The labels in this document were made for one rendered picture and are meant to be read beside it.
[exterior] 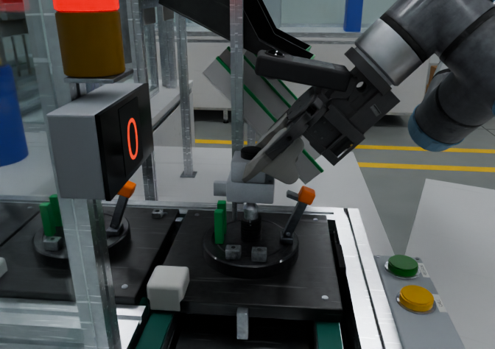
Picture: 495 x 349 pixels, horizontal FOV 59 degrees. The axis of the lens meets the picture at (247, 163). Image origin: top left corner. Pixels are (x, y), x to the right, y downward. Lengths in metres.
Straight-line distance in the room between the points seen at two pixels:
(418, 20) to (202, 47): 4.13
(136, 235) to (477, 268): 0.60
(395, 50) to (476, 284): 0.48
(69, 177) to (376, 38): 0.36
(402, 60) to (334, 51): 4.00
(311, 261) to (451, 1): 0.37
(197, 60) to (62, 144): 4.30
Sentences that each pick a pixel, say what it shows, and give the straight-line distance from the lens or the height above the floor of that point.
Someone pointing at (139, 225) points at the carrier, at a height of 0.97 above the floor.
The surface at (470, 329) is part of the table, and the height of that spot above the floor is 0.86.
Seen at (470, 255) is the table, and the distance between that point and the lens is 0.95.
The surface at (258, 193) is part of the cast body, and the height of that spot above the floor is 1.07.
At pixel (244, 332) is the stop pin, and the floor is 0.94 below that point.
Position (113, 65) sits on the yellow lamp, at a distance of 0.38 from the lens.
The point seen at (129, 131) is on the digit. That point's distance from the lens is 0.39.
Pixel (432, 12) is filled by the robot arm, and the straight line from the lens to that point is 0.54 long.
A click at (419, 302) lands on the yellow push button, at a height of 0.97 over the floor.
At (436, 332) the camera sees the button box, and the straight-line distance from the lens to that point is 0.58.
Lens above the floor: 1.32
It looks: 22 degrees down
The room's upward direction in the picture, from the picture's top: straight up
